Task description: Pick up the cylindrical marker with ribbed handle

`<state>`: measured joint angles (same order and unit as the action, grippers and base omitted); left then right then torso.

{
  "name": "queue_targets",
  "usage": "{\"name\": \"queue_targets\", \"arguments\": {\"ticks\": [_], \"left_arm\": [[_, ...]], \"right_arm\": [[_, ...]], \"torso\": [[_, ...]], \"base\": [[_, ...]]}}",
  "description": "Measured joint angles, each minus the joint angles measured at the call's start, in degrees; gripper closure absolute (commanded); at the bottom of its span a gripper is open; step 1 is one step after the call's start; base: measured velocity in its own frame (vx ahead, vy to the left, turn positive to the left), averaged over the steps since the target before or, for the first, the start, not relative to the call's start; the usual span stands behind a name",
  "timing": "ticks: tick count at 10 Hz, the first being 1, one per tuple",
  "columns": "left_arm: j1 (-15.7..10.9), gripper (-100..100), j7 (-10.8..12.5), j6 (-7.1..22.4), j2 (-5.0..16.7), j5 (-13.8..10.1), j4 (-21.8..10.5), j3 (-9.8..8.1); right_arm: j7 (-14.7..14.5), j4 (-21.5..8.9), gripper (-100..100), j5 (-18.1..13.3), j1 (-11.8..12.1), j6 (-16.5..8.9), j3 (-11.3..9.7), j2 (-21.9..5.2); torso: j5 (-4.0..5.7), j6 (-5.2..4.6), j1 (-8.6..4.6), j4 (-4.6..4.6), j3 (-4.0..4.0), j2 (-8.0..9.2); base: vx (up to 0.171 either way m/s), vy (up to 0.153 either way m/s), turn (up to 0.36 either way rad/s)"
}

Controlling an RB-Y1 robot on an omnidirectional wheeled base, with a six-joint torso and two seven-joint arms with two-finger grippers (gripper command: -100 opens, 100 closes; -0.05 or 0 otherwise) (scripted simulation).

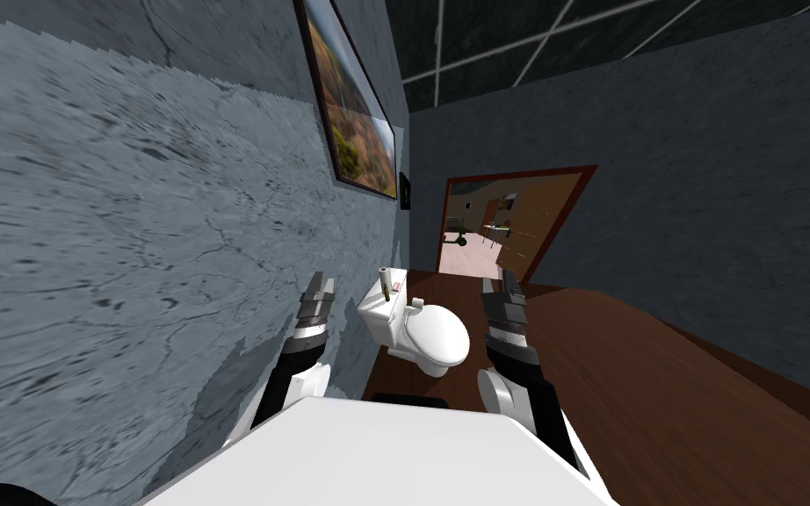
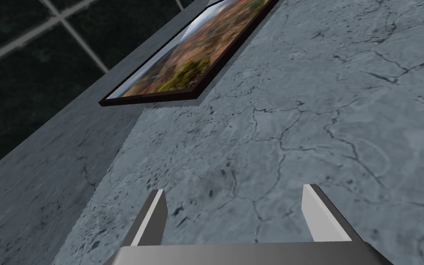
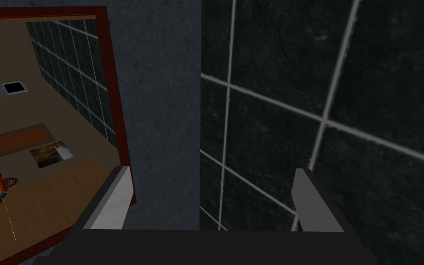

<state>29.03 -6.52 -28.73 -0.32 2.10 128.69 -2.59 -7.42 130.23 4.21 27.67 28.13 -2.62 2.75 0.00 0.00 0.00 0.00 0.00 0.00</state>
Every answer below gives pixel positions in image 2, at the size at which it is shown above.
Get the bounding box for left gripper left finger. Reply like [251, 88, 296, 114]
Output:
[121, 189, 168, 247]

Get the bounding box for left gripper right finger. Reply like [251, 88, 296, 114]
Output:
[301, 184, 365, 243]

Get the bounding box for dark framed landscape picture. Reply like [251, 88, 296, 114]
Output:
[98, 0, 280, 107]

